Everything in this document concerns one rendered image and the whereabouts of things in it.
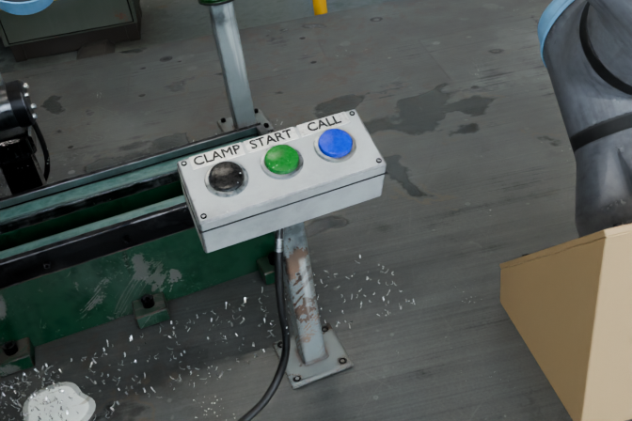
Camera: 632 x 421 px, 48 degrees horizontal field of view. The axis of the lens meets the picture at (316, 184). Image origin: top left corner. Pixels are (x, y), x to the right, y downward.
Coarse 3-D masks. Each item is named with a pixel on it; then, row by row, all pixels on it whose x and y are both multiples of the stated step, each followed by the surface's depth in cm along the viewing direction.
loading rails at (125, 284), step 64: (256, 128) 96; (64, 192) 90; (128, 192) 90; (0, 256) 81; (64, 256) 80; (128, 256) 83; (192, 256) 86; (256, 256) 90; (0, 320) 81; (64, 320) 84
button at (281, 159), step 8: (272, 152) 61; (280, 152) 61; (288, 152) 61; (296, 152) 62; (264, 160) 61; (272, 160) 61; (280, 160) 61; (288, 160) 61; (296, 160) 61; (272, 168) 61; (280, 168) 61; (288, 168) 61
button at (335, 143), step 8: (320, 136) 63; (328, 136) 63; (336, 136) 63; (344, 136) 63; (320, 144) 62; (328, 144) 62; (336, 144) 62; (344, 144) 62; (352, 144) 62; (328, 152) 62; (336, 152) 62; (344, 152) 62
